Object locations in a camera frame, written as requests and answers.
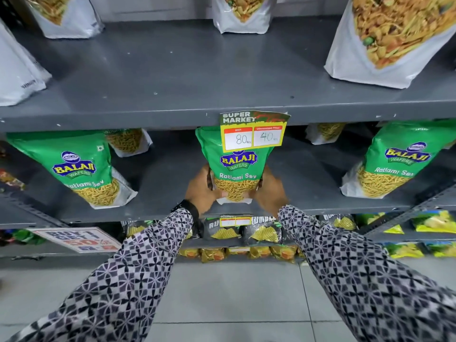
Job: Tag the white mixed snack packet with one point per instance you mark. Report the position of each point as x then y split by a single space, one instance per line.
67 15
244 14
17 74
388 35

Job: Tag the red colourful snack packet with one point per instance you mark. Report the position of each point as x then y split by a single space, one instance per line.
10 178

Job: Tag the person's left forearm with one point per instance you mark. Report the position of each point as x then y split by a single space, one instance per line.
124 277

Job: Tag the yellow green chips packet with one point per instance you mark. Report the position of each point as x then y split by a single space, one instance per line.
441 248
384 224
404 250
434 222

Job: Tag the white red offer sign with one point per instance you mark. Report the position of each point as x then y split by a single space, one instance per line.
76 240

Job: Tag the black wrist watch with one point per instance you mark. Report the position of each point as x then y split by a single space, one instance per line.
188 208

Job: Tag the row of orange snack packets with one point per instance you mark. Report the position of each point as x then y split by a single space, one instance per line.
213 253

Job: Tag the grey metal shelf unit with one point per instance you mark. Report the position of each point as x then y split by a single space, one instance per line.
178 81

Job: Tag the green noodle snack packet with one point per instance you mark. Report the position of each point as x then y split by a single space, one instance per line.
326 133
128 140
237 167
76 167
395 163

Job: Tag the black ridged chips packet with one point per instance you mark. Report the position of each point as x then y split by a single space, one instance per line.
137 229
340 222
263 233
222 231

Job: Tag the person's left thumb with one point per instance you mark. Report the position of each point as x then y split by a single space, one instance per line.
209 178

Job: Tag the small yellow shelf label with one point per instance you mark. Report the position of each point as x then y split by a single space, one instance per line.
236 221

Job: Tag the green yellow price tag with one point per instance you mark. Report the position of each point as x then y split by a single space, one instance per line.
254 133

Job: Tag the dark green snack packet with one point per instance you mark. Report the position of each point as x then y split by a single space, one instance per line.
23 237

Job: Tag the person's right thumb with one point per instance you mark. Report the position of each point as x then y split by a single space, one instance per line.
265 178

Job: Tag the person's left hand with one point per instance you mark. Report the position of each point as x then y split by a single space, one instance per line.
199 192

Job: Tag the person's right forearm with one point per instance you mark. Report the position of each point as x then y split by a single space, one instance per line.
356 274

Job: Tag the person's right hand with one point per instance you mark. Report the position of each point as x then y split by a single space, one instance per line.
272 195

